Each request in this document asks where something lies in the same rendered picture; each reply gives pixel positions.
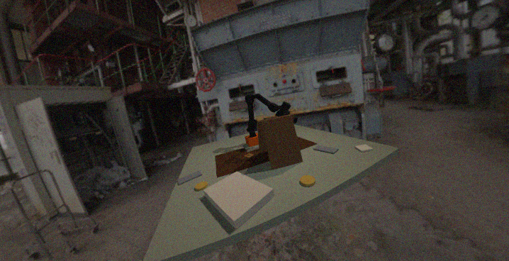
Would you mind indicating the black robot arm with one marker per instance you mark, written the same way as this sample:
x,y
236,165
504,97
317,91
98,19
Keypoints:
x,y
284,110

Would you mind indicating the yellow flat disc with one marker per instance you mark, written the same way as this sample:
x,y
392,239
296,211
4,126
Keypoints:
x,y
307,180
201,185

